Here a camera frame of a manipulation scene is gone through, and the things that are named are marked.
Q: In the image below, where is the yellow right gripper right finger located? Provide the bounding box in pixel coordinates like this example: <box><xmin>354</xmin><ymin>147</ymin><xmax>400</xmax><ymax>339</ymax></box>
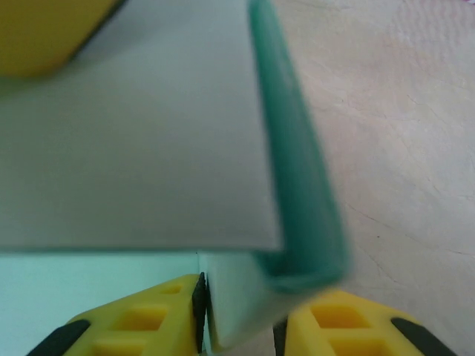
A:
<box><xmin>272</xmin><ymin>289</ymin><xmax>457</xmax><ymax>356</ymax></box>

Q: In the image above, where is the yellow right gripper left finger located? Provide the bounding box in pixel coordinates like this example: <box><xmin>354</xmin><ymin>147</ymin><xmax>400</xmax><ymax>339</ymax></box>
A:
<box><xmin>25</xmin><ymin>272</ymin><xmax>209</xmax><ymax>356</ymax></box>

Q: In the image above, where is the light blue paper box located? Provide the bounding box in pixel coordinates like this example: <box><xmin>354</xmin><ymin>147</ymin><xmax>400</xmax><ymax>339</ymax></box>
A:
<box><xmin>0</xmin><ymin>0</ymin><xmax>356</xmax><ymax>356</ymax></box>

